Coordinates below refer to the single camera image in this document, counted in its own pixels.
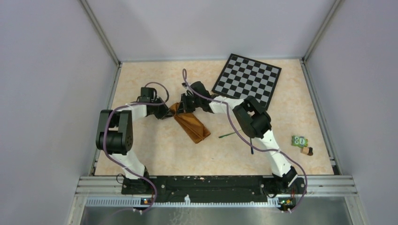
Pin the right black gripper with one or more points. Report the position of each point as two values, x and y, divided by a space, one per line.
183 108

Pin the aluminium frame rail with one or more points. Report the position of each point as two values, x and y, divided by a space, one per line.
99 186

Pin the black grey checkerboard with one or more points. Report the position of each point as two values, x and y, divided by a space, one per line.
242 77

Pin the small brown wooden block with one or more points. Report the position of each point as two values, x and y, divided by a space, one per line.
307 151

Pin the green owl toy block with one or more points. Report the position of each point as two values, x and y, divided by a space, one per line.
299 141

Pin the iridescent fork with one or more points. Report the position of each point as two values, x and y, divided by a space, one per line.
225 135

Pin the brown cloth napkin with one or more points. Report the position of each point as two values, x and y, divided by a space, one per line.
192 126

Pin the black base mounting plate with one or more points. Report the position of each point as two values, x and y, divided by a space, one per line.
211 189

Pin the white slotted cable duct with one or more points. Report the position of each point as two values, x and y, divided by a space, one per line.
138 202

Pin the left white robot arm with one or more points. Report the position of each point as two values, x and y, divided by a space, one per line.
115 134

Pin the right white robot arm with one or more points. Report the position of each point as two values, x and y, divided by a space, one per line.
253 120

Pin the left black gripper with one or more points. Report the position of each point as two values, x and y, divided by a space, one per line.
165 112

